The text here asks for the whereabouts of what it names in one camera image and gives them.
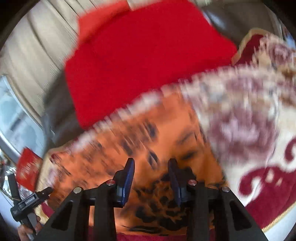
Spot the floral plush sofa cover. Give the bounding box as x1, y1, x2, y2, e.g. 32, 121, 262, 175
37, 30, 295, 240

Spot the red gift box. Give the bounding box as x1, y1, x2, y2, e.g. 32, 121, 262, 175
16, 148, 43, 192

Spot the orange black floral garment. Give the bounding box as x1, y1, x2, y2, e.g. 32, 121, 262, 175
48, 92, 225, 235

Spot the beige dotted curtain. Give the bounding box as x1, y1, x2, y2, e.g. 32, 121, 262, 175
0, 0, 163, 119

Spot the person's left hand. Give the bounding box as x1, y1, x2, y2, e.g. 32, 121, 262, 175
18, 216, 43, 241

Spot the red knit blanket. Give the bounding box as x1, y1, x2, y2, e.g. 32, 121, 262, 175
65, 1, 236, 128

